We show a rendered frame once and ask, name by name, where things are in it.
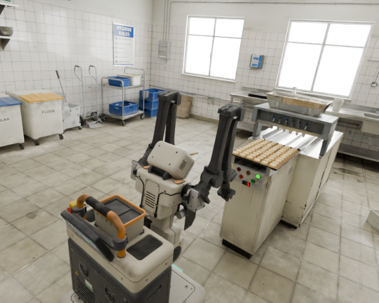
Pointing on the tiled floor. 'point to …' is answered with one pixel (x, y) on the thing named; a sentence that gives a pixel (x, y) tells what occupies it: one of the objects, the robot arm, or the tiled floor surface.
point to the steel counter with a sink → (367, 122)
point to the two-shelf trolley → (123, 99)
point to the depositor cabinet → (305, 176)
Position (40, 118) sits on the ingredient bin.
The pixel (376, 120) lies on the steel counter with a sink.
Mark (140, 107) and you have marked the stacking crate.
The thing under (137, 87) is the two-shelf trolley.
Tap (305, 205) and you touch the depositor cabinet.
